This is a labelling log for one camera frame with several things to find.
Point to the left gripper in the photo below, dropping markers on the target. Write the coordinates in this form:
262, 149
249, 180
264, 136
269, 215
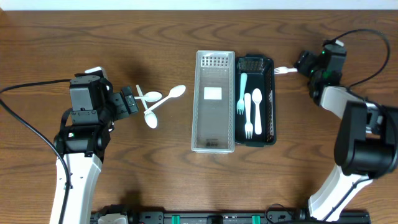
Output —
127, 100

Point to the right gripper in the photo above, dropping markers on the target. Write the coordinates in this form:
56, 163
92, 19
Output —
302, 64

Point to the white spoon horizontal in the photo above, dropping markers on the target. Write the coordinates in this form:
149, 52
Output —
150, 97

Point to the white fork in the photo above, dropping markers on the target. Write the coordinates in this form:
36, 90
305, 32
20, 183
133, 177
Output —
248, 127
284, 70

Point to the white spoon group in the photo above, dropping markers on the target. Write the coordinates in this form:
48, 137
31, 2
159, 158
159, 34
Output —
257, 98

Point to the pale blue fork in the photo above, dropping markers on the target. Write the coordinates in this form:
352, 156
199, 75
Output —
242, 87

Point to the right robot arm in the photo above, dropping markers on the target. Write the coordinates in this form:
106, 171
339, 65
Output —
366, 145

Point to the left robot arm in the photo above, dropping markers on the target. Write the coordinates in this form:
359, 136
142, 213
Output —
82, 139

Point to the white spoon pointing down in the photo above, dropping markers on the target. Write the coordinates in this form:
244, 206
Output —
150, 117

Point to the white spoon diagonal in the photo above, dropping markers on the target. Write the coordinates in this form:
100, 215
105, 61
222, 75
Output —
175, 92

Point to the black plastic basket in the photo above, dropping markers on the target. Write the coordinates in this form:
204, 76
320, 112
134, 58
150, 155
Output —
260, 71

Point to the clear plastic basket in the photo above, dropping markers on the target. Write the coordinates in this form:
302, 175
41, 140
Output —
213, 120

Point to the white label in basket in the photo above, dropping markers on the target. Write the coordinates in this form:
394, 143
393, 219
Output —
212, 93

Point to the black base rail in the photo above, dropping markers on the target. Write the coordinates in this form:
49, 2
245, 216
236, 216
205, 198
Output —
124, 214

